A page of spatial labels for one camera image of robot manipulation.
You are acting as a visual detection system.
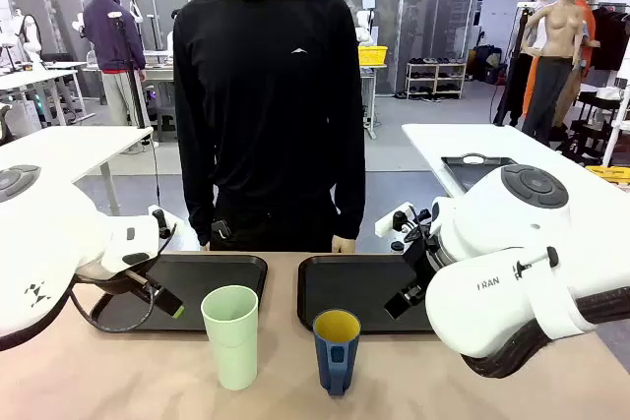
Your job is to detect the white humanoid robot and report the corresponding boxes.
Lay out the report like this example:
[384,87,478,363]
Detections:
[8,7,46,73]

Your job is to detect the person torso black shirt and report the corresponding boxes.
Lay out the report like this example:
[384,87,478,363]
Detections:
[172,0,368,253]

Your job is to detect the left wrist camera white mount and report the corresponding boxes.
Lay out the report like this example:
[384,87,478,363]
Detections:
[146,203,186,240]

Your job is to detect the yellow plastic basket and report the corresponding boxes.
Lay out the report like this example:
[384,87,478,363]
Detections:
[357,44,389,67]

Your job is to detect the blue mug yellow inside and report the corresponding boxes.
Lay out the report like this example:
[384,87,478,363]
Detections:
[312,309,362,397]

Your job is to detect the tall light green cup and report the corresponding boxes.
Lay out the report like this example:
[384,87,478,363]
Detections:
[200,284,260,391]

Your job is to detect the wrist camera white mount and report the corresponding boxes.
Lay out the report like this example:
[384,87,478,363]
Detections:
[146,203,186,240]
[374,202,430,245]

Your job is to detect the white work table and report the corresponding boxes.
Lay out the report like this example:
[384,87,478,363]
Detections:
[0,125,156,217]
[402,122,630,264]

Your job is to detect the black right arm cable sleeve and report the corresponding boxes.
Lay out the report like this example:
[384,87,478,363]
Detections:
[460,285,630,381]

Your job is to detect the black tripod stand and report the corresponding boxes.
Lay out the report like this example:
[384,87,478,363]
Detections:
[106,10,150,129]

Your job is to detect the person in purple jacket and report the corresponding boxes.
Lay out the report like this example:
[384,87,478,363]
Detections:
[82,0,149,128]

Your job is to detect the person left forearm black sleeve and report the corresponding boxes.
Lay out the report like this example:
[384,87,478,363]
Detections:
[333,139,368,243]

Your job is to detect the bare beige mannequin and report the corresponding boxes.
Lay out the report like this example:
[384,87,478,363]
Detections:
[520,0,592,142]

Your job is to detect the yellow flat crate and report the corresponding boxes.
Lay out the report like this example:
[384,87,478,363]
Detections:
[584,164,630,181]

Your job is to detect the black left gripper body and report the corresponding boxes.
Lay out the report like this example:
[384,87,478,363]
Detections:
[121,266,166,299]

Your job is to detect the black plastic serving tray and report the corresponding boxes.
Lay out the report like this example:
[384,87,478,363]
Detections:
[296,255,464,334]
[90,253,269,334]

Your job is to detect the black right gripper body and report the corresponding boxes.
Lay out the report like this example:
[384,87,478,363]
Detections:
[403,235,445,294]

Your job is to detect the black tray with handle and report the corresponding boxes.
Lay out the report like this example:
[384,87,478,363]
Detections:
[440,152,519,194]

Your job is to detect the white shoe rack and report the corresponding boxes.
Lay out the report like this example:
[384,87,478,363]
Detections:
[405,57,469,101]

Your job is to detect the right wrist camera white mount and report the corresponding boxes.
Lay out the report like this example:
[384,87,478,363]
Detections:
[374,202,430,245]

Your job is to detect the black clothes on rack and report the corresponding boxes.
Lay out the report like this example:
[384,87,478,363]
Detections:
[589,2,630,73]

